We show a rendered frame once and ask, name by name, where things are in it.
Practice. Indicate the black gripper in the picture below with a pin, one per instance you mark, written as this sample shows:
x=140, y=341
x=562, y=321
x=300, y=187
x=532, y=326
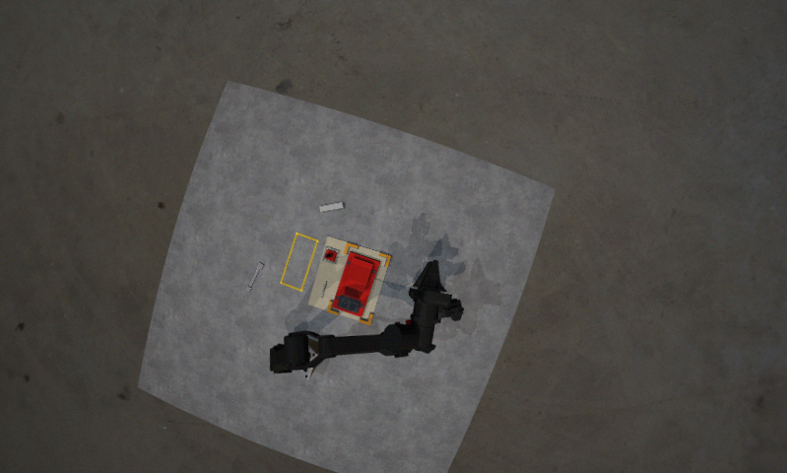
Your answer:
x=428, y=296

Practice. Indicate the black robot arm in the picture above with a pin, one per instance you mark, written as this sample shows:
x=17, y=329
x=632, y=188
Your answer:
x=396, y=340

